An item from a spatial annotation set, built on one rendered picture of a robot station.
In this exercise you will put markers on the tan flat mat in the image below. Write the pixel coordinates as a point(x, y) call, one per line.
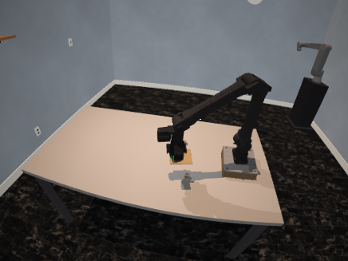
point(187, 158)

